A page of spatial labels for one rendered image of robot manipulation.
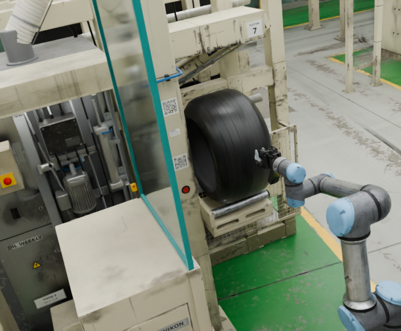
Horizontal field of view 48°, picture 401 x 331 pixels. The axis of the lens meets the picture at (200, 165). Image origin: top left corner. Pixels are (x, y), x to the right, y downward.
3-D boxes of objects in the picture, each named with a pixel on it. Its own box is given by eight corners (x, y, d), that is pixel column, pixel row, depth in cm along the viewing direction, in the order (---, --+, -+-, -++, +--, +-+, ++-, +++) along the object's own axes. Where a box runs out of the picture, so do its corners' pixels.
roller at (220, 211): (212, 219, 235) (210, 211, 234) (209, 218, 239) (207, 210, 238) (270, 198, 245) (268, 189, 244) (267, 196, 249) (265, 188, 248)
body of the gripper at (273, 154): (271, 144, 206) (285, 151, 195) (274, 162, 209) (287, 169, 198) (256, 150, 204) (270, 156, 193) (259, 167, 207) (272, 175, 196)
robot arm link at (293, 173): (292, 188, 183) (289, 169, 180) (278, 180, 192) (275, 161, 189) (308, 182, 185) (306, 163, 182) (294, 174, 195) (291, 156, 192)
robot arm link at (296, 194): (316, 202, 191) (313, 178, 187) (293, 211, 188) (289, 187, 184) (306, 196, 198) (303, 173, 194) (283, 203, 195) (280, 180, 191)
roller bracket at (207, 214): (211, 230, 233) (209, 214, 228) (183, 196, 266) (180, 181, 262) (217, 227, 234) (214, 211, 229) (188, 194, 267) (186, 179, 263)
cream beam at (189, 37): (162, 65, 228) (157, 35, 221) (147, 56, 249) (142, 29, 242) (267, 37, 245) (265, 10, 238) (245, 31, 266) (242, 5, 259)
